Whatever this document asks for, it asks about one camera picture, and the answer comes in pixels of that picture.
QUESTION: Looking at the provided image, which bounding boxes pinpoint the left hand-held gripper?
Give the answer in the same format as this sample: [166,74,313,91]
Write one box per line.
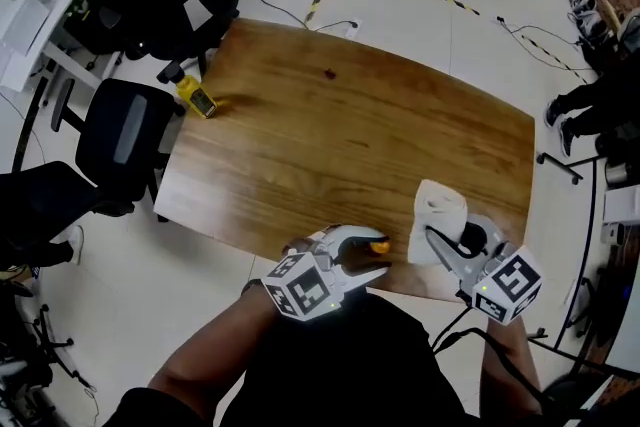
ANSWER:
[261,222,392,323]

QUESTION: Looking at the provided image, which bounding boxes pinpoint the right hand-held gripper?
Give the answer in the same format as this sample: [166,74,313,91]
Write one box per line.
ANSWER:
[425,213,545,327]

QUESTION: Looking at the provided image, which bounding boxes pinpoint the white cloth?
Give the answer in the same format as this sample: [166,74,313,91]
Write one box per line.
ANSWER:
[406,179,470,266]

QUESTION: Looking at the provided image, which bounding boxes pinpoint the yellow bottle with black cap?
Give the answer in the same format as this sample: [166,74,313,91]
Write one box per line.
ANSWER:
[158,63,220,120]

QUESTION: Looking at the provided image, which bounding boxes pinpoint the person's right forearm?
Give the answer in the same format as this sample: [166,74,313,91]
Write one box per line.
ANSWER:
[478,314,544,417]

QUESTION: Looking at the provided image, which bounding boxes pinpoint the person's left forearm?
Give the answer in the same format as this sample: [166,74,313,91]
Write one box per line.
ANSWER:
[148,283,282,422]

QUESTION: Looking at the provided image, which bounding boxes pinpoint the person's left hand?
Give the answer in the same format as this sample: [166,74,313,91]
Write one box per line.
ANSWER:
[281,237,315,257]

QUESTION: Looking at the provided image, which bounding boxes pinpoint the person's black clothing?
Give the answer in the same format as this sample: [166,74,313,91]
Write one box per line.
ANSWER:
[103,289,556,427]

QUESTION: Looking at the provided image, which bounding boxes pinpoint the white box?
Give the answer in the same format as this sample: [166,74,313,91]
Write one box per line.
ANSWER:
[601,186,640,224]

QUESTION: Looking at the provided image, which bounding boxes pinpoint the silver canister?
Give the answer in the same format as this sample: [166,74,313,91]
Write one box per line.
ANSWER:
[603,158,632,189]

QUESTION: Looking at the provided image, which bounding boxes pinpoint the grey sneakers pair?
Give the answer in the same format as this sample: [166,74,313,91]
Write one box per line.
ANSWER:
[568,0,612,44]

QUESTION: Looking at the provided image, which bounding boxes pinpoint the black office chair grey stripe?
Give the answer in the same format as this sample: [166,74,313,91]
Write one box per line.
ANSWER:
[50,76,187,209]

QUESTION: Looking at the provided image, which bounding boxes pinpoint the black chair wheel base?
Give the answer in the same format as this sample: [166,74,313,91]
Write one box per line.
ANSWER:
[0,279,99,427]

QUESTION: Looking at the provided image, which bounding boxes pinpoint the white desk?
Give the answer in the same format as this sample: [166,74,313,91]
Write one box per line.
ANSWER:
[0,0,104,94]

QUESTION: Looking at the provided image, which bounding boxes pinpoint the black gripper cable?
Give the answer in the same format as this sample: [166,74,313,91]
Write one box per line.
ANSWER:
[431,303,556,416]

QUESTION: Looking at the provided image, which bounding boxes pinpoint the black metal frame stand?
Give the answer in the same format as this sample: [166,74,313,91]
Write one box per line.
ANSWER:
[535,151,602,354]

